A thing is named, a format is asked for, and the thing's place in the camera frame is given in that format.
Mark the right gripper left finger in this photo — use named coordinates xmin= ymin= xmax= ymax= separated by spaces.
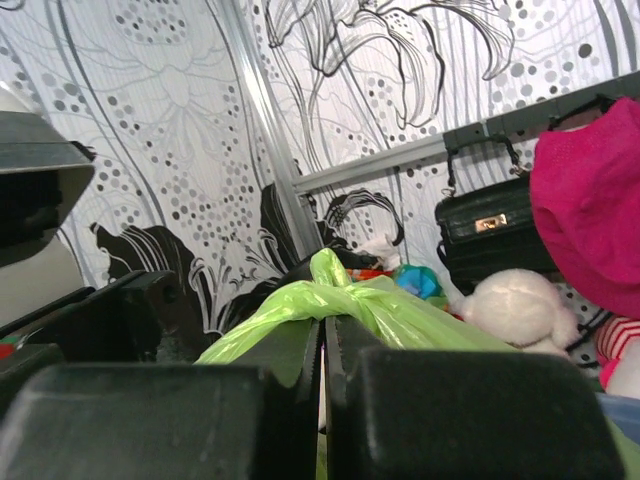
xmin=1 ymin=320 xmax=320 ymax=479

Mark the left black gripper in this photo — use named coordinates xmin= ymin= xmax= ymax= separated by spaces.
xmin=1 ymin=271 xmax=178 ymax=400

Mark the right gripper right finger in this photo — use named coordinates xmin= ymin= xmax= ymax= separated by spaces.
xmin=325 ymin=316 xmax=625 ymax=479

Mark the green trash bag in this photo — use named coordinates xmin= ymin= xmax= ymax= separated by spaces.
xmin=195 ymin=248 xmax=517 ymax=365

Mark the blue trash bin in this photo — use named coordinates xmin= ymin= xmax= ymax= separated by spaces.
xmin=596 ymin=393 xmax=640 ymax=444

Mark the colourful printed bag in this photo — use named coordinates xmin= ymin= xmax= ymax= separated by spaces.
xmin=346 ymin=264 xmax=444 ymax=300

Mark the magenta fabric bag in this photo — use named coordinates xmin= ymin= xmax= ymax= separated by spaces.
xmin=530 ymin=97 xmax=639 ymax=317

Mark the white plush sheep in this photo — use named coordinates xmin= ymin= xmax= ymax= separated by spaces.
xmin=454 ymin=269 xmax=580 ymax=357

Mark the black leather handbag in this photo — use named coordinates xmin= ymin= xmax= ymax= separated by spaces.
xmin=435 ymin=134 xmax=558 ymax=296

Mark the pink white plush doll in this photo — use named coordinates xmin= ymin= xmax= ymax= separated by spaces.
xmin=595 ymin=316 xmax=639 ymax=399

